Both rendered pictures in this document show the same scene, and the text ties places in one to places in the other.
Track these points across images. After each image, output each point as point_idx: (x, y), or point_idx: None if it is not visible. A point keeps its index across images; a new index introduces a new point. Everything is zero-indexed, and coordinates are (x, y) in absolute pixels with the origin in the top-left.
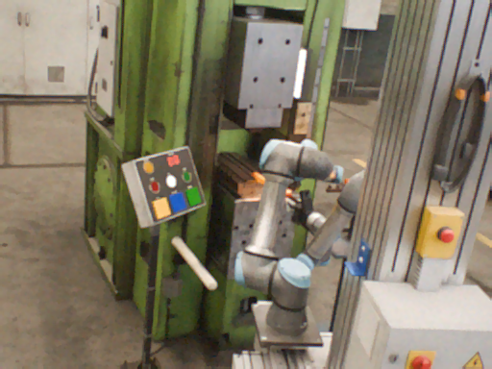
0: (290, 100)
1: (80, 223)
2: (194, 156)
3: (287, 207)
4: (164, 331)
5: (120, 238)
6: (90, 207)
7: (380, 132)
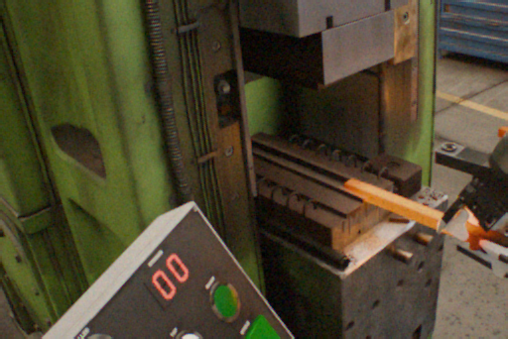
0: None
1: (7, 302)
2: (200, 196)
3: (497, 265)
4: None
5: None
6: (10, 289)
7: None
